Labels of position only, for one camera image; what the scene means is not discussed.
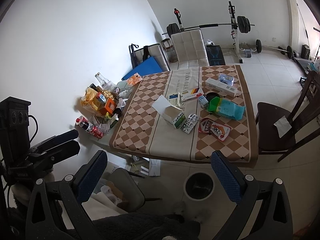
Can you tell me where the red and white snack packet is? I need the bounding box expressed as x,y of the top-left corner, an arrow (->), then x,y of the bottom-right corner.
198,118 -> 231,141

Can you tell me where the silver pill blister pack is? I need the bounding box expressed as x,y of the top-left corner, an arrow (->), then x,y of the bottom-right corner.
180,114 -> 200,134

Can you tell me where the white round trash bin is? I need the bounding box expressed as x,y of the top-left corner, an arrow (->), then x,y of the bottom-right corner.
183,172 -> 215,202

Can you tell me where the white box with colour stripes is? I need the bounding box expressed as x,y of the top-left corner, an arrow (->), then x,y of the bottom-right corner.
181,87 -> 203,102

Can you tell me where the black paper bag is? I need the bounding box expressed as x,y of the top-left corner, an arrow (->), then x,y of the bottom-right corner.
206,45 -> 225,66

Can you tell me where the beige padded chair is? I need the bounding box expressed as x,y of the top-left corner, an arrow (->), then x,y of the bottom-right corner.
171,29 -> 209,69

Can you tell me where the white weight bench rack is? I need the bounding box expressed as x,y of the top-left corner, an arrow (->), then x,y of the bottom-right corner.
174,1 -> 243,63

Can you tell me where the orange box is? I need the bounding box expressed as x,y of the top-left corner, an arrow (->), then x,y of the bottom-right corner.
98,98 -> 117,115

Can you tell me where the open white green medicine box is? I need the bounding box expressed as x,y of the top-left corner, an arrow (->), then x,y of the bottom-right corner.
152,95 -> 185,129

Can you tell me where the yellow snack bag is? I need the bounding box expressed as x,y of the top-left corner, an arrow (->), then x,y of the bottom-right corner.
80,87 -> 102,113

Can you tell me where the blue cartoon plastic bag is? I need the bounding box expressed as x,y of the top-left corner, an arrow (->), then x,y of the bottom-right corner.
219,73 -> 234,86

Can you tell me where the red cola bottle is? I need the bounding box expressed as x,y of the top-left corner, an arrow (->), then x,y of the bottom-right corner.
75,116 -> 104,139

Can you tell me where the brown checkered tablecloth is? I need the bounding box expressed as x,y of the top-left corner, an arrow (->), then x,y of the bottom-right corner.
108,65 -> 258,168

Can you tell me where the small red-blue milk carton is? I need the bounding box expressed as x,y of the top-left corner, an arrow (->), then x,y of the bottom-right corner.
197,95 -> 209,110

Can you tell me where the orange white packet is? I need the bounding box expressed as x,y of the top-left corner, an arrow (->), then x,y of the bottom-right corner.
127,73 -> 143,87

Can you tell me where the long white toothpaste box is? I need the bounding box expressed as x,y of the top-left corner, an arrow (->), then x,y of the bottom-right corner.
205,78 -> 238,96

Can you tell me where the black round lid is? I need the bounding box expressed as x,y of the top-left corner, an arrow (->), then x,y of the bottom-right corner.
205,92 -> 220,102

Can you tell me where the dark wooden chair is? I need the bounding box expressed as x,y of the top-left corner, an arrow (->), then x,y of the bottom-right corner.
255,70 -> 319,162

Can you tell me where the green and teal snack bag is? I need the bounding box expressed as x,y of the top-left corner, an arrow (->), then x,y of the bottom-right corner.
207,97 -> 246,121

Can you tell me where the barbell on floor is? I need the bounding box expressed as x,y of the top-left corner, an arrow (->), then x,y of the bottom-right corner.
255,39 -> 293,59

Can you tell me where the blue flat board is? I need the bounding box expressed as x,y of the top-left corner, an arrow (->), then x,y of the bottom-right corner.
122,57 -> 163,81

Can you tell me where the black barbell on rack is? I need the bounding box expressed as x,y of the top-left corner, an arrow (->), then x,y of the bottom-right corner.
163,16 -> 255,37

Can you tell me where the clear glass bottle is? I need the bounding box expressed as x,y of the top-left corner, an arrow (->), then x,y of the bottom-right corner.
95,72 -> 116,91

